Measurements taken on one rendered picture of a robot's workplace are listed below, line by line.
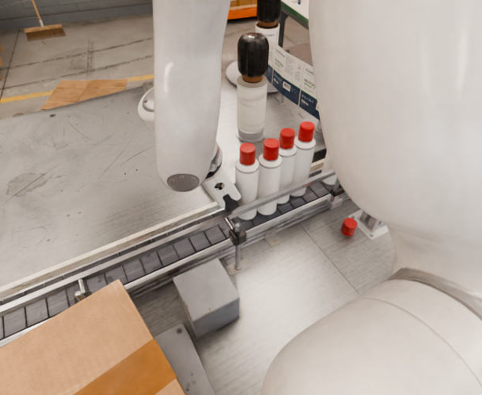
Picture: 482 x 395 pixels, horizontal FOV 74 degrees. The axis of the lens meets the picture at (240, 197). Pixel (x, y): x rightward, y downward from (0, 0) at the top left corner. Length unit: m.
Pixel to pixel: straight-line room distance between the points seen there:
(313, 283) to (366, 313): 0.53
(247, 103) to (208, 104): 0.51
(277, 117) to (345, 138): 0.95
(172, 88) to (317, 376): 0.34
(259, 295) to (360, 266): 0.25
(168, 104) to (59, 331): 0.29
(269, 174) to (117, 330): 0.43
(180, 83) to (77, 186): 0.68
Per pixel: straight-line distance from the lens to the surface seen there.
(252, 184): 0.69
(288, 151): 0.71
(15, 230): 1.01
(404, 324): 0.23
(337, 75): 0.18
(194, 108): 0.41
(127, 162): 1.06
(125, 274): 0.74
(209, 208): 0.76
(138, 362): 0.40
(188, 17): 0.40
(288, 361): 0.22
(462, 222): 0.20
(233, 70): 1.38
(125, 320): 0.42
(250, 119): 0.95
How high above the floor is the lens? 1.49
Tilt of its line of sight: 47 degrees down
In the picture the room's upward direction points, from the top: straight up
